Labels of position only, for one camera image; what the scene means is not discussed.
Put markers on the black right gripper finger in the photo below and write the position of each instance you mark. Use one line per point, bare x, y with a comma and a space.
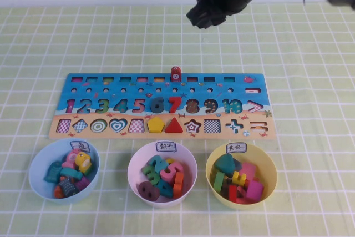
216, 20
197, 15

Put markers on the red fish piece number 7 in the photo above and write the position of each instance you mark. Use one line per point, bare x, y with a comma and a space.
175, 74

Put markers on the blue-grey number 6 piece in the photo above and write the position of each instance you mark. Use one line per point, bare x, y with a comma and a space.
158, 105

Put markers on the blue wooden number puzzle board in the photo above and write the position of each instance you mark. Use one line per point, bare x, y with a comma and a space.
133, 94

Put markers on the red triangle piece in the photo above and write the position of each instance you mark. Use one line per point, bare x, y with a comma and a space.
174, 127

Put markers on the yellow pentagon piece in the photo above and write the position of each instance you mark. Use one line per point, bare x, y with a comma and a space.
156, 125

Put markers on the white paper label on yellow bowl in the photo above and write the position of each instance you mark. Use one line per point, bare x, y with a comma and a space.
236, 148

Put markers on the white paper label on pink bowl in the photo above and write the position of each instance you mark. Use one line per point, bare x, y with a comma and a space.
166, 146

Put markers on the teal heart piece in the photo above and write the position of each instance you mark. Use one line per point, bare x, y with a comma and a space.
224, 163

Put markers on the blue-grey shape piece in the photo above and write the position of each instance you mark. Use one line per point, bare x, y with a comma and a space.
238, 163

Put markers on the pink rectangle piece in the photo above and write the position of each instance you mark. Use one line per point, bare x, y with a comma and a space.
248, 170

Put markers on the teal number 2 piece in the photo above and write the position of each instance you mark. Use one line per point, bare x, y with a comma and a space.
155, 163

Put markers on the pink number 5 piece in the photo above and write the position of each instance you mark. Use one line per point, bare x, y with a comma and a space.
172, 171

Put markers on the yellow equals sign piece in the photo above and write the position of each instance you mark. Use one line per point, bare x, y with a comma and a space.
239, 178

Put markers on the green shape piece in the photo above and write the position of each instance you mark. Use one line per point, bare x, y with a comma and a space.
219, 181

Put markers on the green number 3 piece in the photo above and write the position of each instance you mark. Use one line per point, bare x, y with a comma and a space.
149, 174

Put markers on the orange number piece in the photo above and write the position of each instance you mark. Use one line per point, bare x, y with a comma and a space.
178, 184

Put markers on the yellow plastic bowl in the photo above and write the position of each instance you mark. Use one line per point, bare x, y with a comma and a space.
270, 181

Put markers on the magenta square piece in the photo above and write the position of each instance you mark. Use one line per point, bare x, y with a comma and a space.
255, 189

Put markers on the teal number 4 piece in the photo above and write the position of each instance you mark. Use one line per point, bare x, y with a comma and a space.
166, 188

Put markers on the white paper label on blue bowl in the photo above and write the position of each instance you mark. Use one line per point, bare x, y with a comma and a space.
80, 146

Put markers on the red cross shape piece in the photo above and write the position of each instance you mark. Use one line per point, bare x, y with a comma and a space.
242, 195

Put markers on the pale pink plastic bowl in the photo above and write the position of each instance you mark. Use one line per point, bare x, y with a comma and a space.
134, 181

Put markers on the maroon number 8 piece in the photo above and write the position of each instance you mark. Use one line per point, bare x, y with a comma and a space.
148, 191

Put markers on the yellow fish piece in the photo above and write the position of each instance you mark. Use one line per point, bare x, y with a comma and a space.
83, 163

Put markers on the pink fish piece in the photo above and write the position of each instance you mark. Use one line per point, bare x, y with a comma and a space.
70, 159

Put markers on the light teal fish piece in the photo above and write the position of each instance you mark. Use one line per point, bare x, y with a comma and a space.
70, 173

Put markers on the purple fish piece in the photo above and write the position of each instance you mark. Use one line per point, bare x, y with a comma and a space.
82, 183

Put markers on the dark teal fish piece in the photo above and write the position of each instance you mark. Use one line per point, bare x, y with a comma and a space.
52, 171

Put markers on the grey fish piece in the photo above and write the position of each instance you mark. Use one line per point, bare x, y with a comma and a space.
68, 188

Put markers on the orange fish piece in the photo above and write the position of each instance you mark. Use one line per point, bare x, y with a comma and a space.
58, 192

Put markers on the light blue plastic bowl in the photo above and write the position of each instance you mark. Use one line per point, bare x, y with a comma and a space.
36, 178

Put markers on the green white grid tablecloth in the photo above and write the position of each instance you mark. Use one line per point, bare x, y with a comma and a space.
111, 40

